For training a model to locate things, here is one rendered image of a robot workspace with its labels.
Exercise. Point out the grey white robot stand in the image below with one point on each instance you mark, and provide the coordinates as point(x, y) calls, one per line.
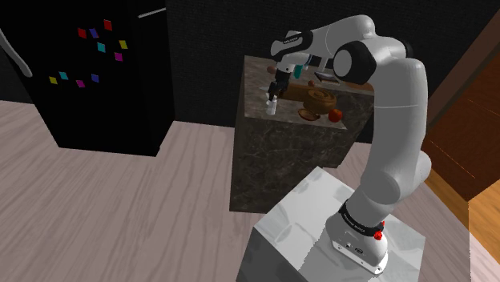
point(289, 230)

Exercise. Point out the brown plate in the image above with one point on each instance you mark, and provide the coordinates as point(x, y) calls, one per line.
point(308, 115)

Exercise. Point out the brown wooden cabinet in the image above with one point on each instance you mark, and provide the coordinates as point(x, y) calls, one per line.
point(465, 148)

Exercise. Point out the wooden bowl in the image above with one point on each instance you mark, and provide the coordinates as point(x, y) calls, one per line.
point(321, 100)

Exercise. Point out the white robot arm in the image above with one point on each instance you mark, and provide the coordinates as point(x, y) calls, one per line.
point(394, 117)

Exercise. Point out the dark flat book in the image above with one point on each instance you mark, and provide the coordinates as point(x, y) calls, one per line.
point(327, 77)

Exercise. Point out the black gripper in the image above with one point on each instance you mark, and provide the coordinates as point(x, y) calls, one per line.
point(282, 76)

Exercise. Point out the small white bottle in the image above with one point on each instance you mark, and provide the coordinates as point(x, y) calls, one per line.
point(271, 106)

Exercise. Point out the black fridge with coloured magnets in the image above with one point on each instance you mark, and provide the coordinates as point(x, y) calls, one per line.
point(97, 97)

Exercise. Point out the teal cup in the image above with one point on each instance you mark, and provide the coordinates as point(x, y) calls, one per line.
point(298, 71)

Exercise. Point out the wooden cutting board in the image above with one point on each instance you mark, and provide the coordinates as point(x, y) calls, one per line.
point(295, 92)

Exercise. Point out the red apple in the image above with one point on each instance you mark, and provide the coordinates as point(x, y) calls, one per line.
point(335, 115)

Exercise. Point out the brown egg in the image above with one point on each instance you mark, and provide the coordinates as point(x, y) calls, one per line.
point(270, 69)

